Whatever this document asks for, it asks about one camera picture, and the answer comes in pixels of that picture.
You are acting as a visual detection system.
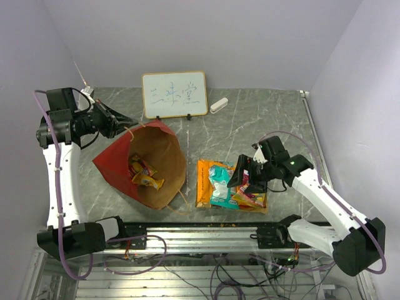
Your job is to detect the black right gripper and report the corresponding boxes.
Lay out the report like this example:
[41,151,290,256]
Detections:
[227,154,275,193]

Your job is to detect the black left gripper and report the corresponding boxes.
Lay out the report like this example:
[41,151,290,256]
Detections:
[74,99,138,138]

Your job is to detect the teal white snack bag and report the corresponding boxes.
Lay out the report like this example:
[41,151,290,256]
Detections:
[208,164,239,210]

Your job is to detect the gold kettle chips bag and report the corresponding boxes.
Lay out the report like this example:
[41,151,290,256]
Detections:
[194,159,269,216]

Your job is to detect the red brown paper bag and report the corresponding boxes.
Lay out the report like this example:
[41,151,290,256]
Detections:
[93,120,186,210]

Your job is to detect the orange snack bag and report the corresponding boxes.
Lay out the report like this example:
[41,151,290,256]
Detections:
[196,159,234,208]

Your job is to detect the yellow red candy packet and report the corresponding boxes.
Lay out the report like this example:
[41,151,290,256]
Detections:
[132,173,164,191]

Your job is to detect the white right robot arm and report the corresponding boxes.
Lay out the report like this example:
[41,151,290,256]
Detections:
[227,135,387,276]

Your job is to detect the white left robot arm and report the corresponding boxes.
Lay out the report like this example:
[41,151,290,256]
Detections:
[36,87,138,261]

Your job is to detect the colourful candy packets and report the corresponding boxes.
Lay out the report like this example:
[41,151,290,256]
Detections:
[232,184,266,208]

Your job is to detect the white eraser marker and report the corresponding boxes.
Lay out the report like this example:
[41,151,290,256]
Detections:
[209,97,229,114]

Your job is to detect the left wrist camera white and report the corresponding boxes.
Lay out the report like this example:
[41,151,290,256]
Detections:
[77,86,94,111]

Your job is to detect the small whiteboard yellow frame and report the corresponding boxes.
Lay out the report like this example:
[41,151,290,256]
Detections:
[142,71,208,119]

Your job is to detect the aluminium side rail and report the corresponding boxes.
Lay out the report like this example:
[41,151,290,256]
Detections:
[299,90,333,188]

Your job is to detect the aluminium front rail frame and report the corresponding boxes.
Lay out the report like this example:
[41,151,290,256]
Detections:
[19,222,378,299]

